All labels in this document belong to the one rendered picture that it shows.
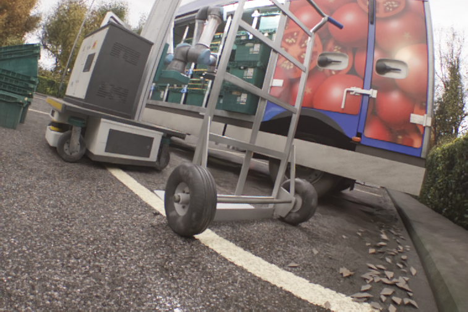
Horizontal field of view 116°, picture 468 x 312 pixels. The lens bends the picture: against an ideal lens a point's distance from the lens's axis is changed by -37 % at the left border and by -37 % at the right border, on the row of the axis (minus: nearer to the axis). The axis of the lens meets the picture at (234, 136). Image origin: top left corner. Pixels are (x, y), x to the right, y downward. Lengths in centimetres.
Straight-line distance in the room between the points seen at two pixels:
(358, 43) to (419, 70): 58
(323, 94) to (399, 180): 93
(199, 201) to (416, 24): 213
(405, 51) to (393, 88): 35
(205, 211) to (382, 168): 143
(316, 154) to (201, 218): 137
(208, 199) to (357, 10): 211
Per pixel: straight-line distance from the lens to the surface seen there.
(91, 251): 64
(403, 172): 185
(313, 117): 197
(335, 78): 203
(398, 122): 188
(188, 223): 72
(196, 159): 88
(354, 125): 189
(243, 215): 113
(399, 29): 222
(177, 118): 300
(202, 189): 69
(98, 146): 136
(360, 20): 229
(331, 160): 188
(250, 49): 242
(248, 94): 220
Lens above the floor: 36
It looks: 1 degrees up
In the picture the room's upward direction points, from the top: 15 degrees clockwise
